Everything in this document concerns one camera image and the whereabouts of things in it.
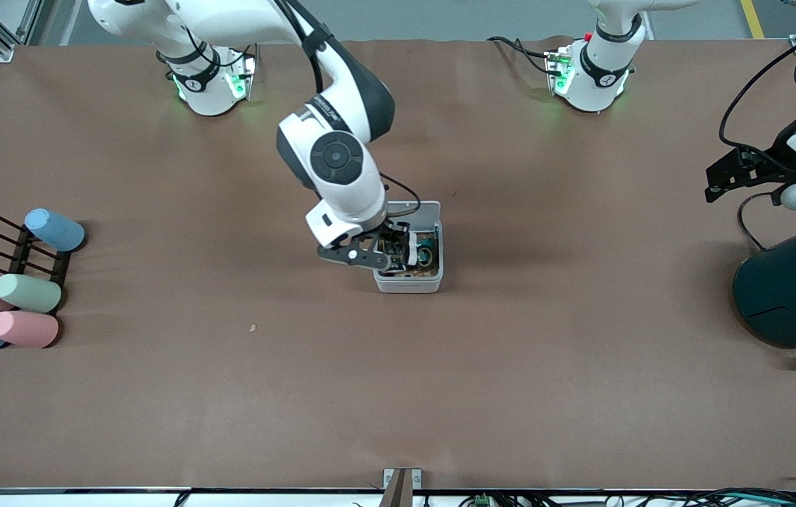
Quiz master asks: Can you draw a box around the white square trash bin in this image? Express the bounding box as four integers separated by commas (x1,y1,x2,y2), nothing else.
373,201,444,294

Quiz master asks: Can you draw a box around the black cup rack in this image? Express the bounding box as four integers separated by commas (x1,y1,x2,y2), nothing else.
0,213,73,311

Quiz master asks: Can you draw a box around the metal table edge bracket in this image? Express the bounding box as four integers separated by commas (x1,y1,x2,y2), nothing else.
382,468,422,507

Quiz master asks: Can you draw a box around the brown paper table cover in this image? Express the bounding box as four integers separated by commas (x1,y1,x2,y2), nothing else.
0,35,796,492

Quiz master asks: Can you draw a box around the bundle of black cables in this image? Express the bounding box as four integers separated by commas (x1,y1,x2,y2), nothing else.
679,479,796,507

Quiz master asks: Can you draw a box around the black looped cable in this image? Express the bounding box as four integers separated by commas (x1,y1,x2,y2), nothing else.
737,192,796,251

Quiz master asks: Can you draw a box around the black base power cable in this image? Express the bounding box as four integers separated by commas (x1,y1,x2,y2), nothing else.
488,35,555,76

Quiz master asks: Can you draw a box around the green plastic cup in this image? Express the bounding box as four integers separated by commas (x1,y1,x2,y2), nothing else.
0,274,63,314

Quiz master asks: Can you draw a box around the dark teal round container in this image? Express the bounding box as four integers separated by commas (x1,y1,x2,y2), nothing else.
733,215,796,349

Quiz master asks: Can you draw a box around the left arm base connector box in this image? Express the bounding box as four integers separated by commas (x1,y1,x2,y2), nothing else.
545,46,576,97

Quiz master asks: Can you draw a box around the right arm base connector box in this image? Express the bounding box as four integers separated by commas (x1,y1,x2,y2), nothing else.
227,53,258,101

